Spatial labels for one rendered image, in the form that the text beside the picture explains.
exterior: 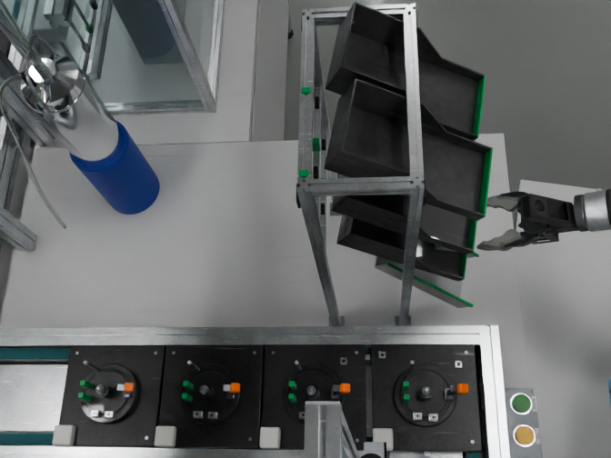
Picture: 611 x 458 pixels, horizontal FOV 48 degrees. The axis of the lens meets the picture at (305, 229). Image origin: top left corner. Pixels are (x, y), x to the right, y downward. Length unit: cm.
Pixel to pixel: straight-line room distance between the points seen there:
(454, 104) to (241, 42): 111
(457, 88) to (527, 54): 201
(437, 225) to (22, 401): 114
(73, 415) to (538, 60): 242
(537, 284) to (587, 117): 142
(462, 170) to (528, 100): 197
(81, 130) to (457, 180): 88
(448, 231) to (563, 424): 66
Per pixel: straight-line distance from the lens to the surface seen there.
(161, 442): 168
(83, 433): 177
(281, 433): 164
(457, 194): 118
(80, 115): 163
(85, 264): 201
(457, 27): 334
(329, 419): 60
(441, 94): 126
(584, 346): 184
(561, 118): 313
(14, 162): 223
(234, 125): 207
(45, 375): 189
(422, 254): 145
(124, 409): 172
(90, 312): 195
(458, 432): 163
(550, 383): 180
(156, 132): 212
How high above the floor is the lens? 258
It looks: 66 degrees down
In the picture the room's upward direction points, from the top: 15 degrees counter-clockwise
